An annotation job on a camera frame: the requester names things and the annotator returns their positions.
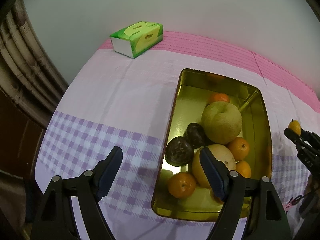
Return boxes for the yellow orange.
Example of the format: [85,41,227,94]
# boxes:
[227,137,249,161]
[288,120,302,136]

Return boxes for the small orange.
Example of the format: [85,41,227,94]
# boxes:
[235,160,252,178]

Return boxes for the pale yellow pear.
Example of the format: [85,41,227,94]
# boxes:
[191,144,235,189]

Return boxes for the large green pomelo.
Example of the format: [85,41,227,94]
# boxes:
[201,101,242,145]

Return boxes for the deep orange mandarin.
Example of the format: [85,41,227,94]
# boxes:
[167,172,196,199]

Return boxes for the dark passion fruit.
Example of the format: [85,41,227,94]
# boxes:
[184,122,208,148]
[164,137,194,167]

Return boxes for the operator right hand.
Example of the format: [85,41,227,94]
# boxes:
[304,174,319,196]

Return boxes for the black scissors pink tie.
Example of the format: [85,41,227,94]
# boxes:
[284,195,304,210]

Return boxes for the gold red toffee tin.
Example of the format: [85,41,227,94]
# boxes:
[151,69,272,222]

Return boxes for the pink purple checked tablecloth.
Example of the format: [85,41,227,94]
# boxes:
[35,31,319,239]

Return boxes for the ribbed grey radiator pipes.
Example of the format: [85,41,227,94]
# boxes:
[1,0,68,127]

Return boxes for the green tissue pack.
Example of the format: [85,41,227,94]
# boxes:
[110,21,163,59]

